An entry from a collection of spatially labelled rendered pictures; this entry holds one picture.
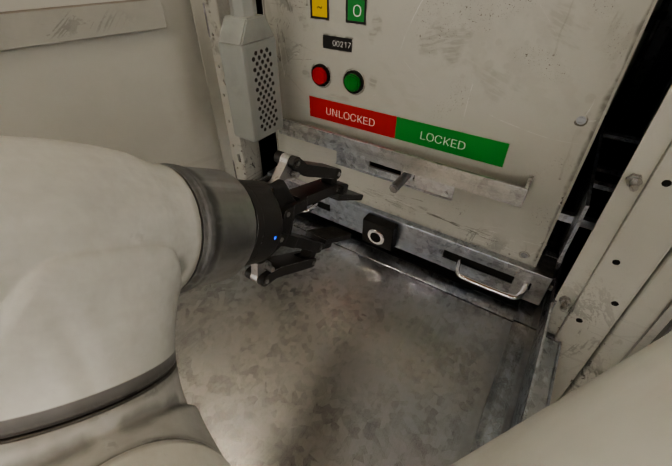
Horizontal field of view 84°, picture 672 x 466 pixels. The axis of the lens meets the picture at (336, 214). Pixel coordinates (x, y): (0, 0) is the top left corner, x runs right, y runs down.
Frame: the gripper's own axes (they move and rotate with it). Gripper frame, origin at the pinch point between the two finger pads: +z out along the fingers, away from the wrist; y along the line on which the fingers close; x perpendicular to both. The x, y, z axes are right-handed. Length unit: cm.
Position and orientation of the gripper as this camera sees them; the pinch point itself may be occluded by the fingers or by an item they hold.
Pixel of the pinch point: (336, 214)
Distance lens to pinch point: 48.3
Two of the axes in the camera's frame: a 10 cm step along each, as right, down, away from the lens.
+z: 4.7, -0.4, 8.8
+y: -2.8, 9.4, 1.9
